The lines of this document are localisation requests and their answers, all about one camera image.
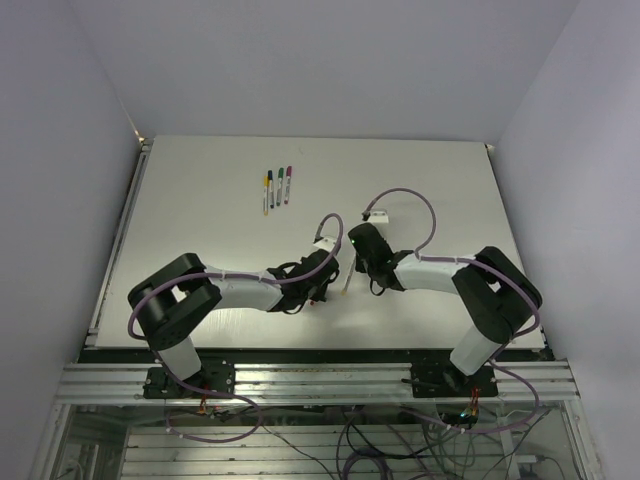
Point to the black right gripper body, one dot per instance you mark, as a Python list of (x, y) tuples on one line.
[(361, 266)]

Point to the white pen green end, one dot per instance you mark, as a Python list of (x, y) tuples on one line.
[(279, 191)]

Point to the white pen yellow end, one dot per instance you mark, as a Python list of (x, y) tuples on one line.
[(265, 205)]

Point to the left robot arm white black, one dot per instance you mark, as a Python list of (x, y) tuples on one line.
[(172, 302)]

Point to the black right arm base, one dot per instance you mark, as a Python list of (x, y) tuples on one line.
[(443, 380)]

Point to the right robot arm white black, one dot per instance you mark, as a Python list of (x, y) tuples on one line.
[(497, 295)]

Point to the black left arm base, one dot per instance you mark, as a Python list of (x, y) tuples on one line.
[(219, 377)]

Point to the white pen orange end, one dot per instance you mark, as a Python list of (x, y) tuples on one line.
[(349, 276)]

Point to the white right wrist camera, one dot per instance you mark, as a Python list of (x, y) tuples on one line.
[(376, 217)]

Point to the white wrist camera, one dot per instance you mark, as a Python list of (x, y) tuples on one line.
[(327, 243), (376, 217)]

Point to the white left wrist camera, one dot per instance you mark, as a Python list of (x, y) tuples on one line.
[(327, 243)]

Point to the aluminium frame rail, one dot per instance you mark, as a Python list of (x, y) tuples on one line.
[(122, 384)]

